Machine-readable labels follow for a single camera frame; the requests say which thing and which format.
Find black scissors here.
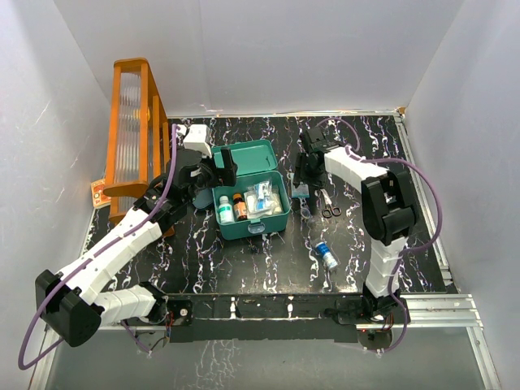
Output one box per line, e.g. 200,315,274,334
320,188,342,219

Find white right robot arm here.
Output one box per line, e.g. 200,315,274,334
293,128,418,323

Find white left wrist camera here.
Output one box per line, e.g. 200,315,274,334
183,124,212,158

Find brown orange-cap bottle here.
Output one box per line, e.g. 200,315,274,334
232,193,248,222

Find clear bag blue item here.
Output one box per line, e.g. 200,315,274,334
245,180,272,215

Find teal medicine box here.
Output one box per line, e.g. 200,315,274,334
212,140,290,241

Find orange wooden rack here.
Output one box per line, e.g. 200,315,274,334
103,58,171,225

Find white blue bandage roll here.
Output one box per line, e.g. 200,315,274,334
314,241,338,271

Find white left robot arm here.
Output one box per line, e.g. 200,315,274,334
35,147,238,347

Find white medicine bottle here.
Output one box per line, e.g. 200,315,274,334
218,195,235,224

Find teal wipe packet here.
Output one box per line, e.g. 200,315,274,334
288,172,310,199

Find orange card box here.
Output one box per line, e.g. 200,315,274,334
90,179,111,209

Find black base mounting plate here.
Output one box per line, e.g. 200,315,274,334
121,292,411,345

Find dark teal tray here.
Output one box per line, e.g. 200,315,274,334
193,188,214,210

